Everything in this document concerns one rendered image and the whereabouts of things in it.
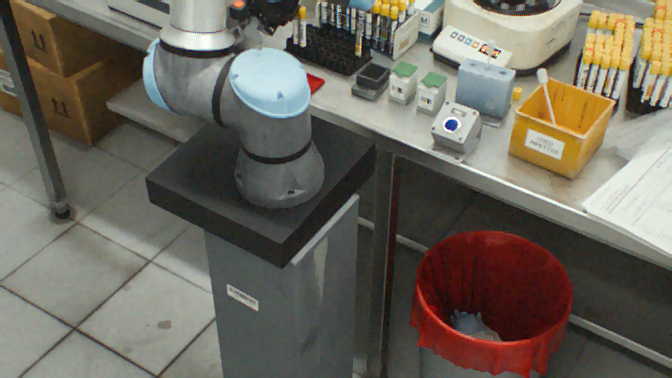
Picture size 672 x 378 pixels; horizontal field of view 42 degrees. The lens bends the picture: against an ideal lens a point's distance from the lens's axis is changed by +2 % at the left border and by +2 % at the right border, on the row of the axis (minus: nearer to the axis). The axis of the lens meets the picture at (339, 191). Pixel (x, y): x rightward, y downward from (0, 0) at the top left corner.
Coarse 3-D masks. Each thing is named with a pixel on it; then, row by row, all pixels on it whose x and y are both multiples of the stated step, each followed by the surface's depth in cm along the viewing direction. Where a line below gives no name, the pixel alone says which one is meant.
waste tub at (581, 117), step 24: (528, 96) 158; (552, 96) 164; (576, 96) 161; (600, 96) 158; (528, 120) 154; (576, 120) 164; (600, 120) 153; (528, 144) 157; (552, 144) 154; (576, 144) 151; (600, 144) 162; (552, 168) 157; (576, 168) 154
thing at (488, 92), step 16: (464, 64) 165; (480, 64) 165; (464, 80) 165; (480, 80) 164; (496, 80) 162; (512, 80) 164; (464, 96) 168; (480, 96) 166; (496, 96) 164; (480, 112) 168; (496, 112) 167
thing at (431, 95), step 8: (432, 72) 169; (424, 80) 167; (432, 80) 167; (440, 80) 167; (424, 88) 167; (432, 88) 166; (440, 88) 166; (424, 96) 168; (432, 96) 166; (440, 96) 168; (424, 104) 169; (432, 104) 168; (440, 104) 170; (424, 112) 170; (432, 112) 169
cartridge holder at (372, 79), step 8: (368, 64) 176; (376, 64) 176; (360, 72) 174; (368, 72) 177; (376, 72) 177; (384, 72) 176; (360, 80) 174; (368, 80) 173; (376, 80) 176; (384, 80) 175; (352, 88) 174; (360, 88) 174; (368, 88) 174; (376, 88) 173; (384, 88) 175; (368, 96) 173; (376, 96) 173
